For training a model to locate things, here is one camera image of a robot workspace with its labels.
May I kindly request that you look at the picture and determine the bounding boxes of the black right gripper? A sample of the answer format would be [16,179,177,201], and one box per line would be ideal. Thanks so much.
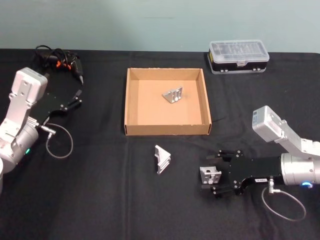
[200,148,283,199]

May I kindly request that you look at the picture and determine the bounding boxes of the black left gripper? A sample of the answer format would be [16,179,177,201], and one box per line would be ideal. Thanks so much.
[29,89,84,125]

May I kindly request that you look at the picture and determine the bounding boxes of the shallow brown cardboard tray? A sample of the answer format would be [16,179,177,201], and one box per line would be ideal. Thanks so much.
[123,67,213,137]

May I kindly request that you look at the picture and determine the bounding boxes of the black table cloth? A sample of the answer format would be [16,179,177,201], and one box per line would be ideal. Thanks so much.
[0,47,320,240]

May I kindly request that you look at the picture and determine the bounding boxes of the clear plastic case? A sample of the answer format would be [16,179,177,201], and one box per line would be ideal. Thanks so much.
[207,40,270,75]

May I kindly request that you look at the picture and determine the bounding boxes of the aluminium corner bracket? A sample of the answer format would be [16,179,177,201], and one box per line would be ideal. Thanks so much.
[161,85,184,105]
[198,165,223,187]
[153,144,173,176]

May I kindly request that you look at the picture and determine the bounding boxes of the black corded tool orange parts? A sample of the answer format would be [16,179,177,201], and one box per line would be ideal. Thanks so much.
[34,44,86,86]

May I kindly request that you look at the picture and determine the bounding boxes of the thin left gripper cable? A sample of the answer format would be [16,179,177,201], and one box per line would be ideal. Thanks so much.
[36,122,74,159]

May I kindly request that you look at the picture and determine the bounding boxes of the thin gripper cable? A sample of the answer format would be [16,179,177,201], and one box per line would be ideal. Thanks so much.
[261,175,307,222]
[36,122,74,159]

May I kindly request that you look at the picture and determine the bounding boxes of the plain pale wall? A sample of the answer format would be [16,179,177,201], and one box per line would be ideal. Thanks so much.
[0,0,320,55]

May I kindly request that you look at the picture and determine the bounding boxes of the thin right gripper cable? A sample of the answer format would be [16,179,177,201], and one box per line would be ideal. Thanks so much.
[261,175,307,222]

